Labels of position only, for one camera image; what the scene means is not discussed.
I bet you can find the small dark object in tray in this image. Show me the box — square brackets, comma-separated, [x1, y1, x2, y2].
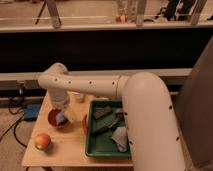
[115, 110, 124, 120]

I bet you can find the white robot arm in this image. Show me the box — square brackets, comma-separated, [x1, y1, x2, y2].
[38, 63, 186, 171]

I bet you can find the black cable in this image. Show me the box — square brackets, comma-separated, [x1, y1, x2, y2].
[0, 96, 28, 148]

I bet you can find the red yellow apple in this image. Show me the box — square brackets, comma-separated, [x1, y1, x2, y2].
[35, 133, 51, 150]

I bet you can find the grey folded cloth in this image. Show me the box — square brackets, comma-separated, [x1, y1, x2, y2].
[111, 127, 127, 152]

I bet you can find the orange carrot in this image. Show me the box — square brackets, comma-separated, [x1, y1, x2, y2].
[82, 114, 87, 135]

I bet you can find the blue power box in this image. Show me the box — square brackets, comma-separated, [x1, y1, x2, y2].
[24, 103, 41, 121]

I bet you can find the dark red bowl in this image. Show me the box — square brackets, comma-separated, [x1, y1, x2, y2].
[48, 109, 70, 129]

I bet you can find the blue sponge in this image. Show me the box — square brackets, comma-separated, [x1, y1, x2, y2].
[56, 113, 67, 125]

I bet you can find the white plastic cup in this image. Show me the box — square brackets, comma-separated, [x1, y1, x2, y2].
[74, 93, 85, 103]

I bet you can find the black knife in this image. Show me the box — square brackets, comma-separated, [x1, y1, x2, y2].
[91, 120, 119, 136]

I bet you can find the dark sponge block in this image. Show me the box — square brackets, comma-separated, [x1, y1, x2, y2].
[93, 106, 112, 119]

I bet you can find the green plastic tray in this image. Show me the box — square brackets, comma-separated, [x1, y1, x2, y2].
[85, 100, 131, 158]

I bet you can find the orange object in background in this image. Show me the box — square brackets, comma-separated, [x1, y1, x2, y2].
[115, 14, 127, 23]

